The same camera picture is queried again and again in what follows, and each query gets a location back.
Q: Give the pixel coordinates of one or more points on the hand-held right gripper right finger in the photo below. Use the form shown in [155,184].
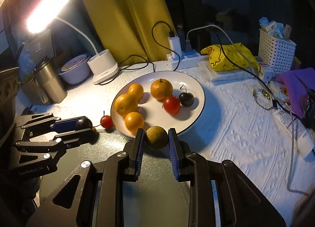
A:
[173,155]

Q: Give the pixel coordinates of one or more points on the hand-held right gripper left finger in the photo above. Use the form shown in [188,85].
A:
[139,153]

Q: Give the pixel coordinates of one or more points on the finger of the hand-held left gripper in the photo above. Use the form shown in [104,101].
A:
[64,124]
[73,137]

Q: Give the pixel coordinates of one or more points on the dark cherry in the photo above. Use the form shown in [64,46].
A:
[186,99]
[83,123]

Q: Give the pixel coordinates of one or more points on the brown round fruit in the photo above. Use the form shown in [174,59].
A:
[156,138]

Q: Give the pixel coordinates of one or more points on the white plate with dark rim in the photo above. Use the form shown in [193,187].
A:
[196,113]

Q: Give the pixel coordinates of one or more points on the red cherry tomato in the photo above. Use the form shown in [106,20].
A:
[106,122]
[171,105]

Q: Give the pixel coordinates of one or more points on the mandarin orange with stem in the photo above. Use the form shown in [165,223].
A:
[161,90]

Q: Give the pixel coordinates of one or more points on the grey round placemat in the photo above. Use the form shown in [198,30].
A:
[157,192]

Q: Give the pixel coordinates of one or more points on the steel thermos cup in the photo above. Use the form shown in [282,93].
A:
[50,84]

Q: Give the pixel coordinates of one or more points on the lilac bowl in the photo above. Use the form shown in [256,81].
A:
[76,73]

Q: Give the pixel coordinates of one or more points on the white desk lamp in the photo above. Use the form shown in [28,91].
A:
[103,69]

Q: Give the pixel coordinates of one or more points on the white card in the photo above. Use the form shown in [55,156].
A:
[41,45]

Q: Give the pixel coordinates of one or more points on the white power strip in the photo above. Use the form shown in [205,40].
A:
[189,57]

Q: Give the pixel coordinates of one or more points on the white charger plug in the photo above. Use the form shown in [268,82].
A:
[174,43]

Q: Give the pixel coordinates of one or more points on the yellow duck print bag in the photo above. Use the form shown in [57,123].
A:
[231,58]

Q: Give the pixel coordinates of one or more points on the white tube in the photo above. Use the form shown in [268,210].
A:
[295,131]

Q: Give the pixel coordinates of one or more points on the yellow curtain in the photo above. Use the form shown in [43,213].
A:
[123,15]

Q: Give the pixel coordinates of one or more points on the small white box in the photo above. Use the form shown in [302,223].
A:
[266,72]

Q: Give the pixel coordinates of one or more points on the purple cloth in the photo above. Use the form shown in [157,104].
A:
[295,86]

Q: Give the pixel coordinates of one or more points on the white plastic basket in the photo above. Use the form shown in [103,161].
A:
[276,49]

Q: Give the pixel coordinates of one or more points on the printed white packet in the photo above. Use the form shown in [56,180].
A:
[270,27]

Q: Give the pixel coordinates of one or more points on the wooden spatula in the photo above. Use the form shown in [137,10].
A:
[288,31]

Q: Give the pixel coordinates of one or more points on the black camera device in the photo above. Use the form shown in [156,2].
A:
[310,113]

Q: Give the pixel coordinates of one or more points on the black window frame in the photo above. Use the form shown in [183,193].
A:
[188,8]

